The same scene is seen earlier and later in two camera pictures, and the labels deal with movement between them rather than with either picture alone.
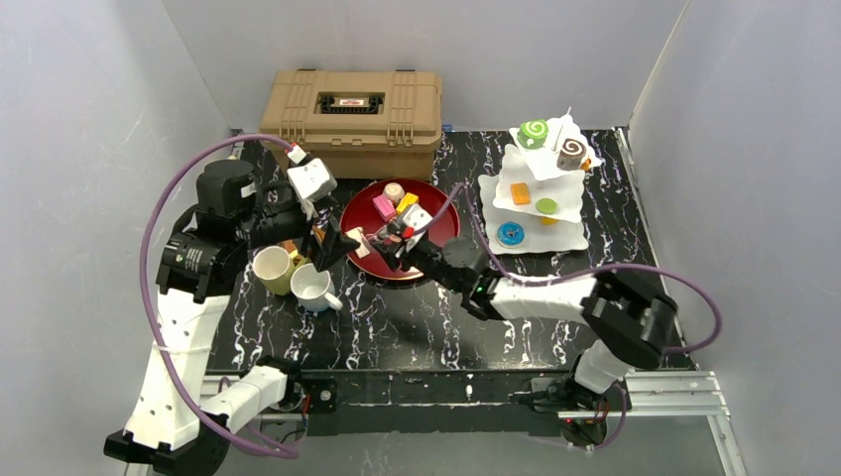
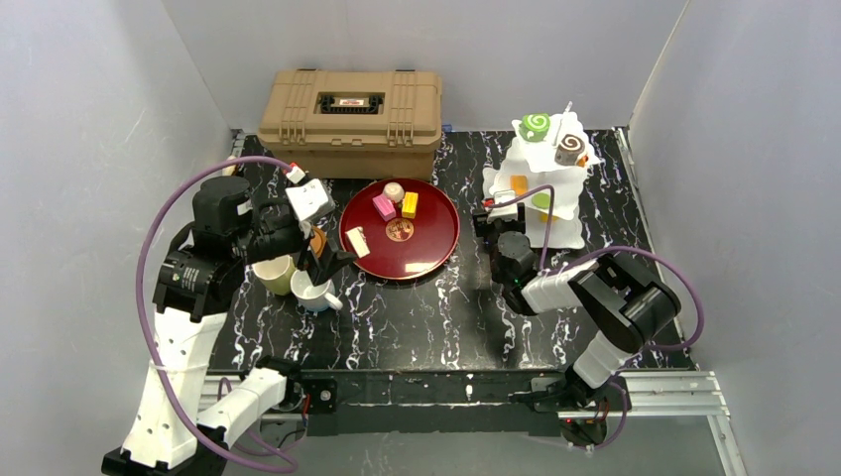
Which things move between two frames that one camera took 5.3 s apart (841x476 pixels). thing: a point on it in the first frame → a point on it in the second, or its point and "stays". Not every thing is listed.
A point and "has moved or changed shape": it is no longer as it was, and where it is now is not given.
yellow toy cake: x=409 y=200 stays
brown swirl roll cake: x=572 y=151 stays
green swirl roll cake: x=533 y=134 has moved or changed shape
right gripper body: x=404 y=248 → x=499 y=223
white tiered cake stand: x=534 y=204 stays
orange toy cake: x=520 y=192 has moved or changed shape
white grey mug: x=313 y=290 stays
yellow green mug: x=274 y=269 stays
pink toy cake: x=384 y=207 stays
